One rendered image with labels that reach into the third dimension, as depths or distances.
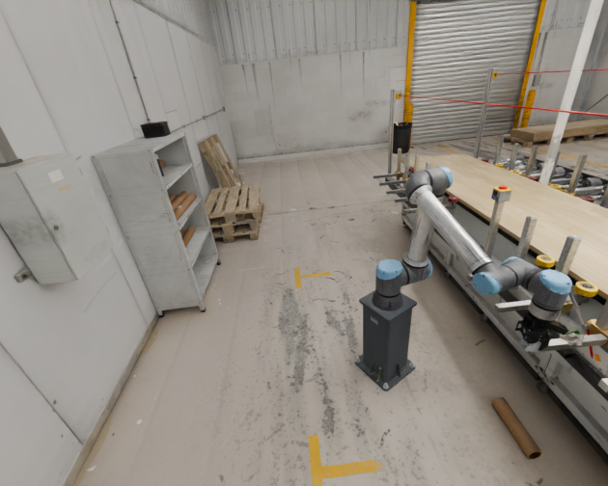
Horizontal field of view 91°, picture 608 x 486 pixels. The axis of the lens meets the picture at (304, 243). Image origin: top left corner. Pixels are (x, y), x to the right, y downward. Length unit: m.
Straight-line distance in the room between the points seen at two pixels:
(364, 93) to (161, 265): 7.29
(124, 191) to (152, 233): 0.39
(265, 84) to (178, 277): 6.58
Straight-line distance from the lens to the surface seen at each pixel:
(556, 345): 1.61
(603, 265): 2.17
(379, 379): 2.32
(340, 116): 8.86
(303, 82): 8.70
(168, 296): 3.10
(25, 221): 1.96
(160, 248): 2.83
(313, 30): 8.82
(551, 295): 1.35
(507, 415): 2.31
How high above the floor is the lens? 1.87
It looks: 28 degrees down
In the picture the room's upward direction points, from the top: 6 degrees counter-clockwise
